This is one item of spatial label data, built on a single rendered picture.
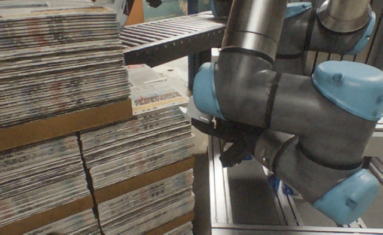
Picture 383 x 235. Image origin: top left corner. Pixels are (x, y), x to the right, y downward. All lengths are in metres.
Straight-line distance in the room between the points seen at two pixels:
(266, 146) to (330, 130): 0.12
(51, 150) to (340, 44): 0.73
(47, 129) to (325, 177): 0.48
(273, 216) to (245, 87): 0.96
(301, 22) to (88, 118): 0.59
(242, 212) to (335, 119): 0.94
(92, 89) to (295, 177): 0.39
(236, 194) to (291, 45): 0.75
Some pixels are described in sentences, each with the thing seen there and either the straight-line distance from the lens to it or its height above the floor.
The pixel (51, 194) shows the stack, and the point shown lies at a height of 0.68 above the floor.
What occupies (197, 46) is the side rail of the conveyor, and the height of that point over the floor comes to 0.72.
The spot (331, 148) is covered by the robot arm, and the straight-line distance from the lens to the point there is 0.33.
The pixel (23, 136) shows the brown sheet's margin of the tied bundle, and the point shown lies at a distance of 0.57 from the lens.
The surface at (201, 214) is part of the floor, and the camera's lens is 1.46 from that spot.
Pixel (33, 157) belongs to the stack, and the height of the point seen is 0.79.
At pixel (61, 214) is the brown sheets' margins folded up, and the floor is 0.62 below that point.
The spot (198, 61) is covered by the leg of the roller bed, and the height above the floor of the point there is 0.36.
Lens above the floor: 1.12
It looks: 28 degrees down
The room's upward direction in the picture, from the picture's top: straight up
